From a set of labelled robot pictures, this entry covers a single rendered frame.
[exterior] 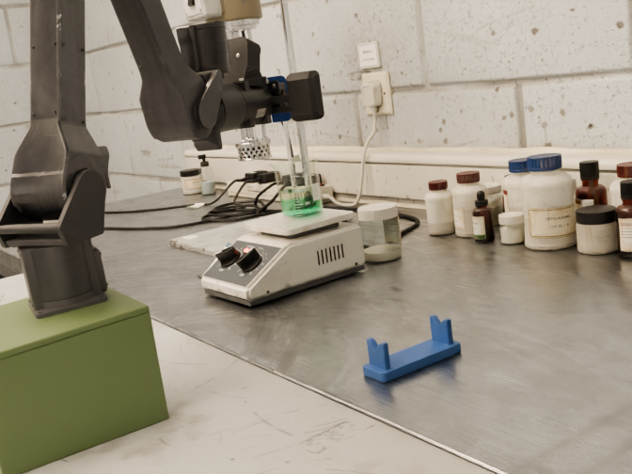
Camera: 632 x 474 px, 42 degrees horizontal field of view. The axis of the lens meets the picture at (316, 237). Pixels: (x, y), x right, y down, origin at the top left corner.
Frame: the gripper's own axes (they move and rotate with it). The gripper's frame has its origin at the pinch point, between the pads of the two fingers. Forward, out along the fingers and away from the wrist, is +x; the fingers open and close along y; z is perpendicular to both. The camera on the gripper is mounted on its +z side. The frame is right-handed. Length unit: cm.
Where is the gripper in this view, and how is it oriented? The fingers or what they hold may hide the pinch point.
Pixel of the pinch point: (276, 98)
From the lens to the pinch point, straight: 113.7
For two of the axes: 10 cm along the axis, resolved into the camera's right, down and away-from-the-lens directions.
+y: -8.8, 0.2, 4.8
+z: -1.3, -9.7, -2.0
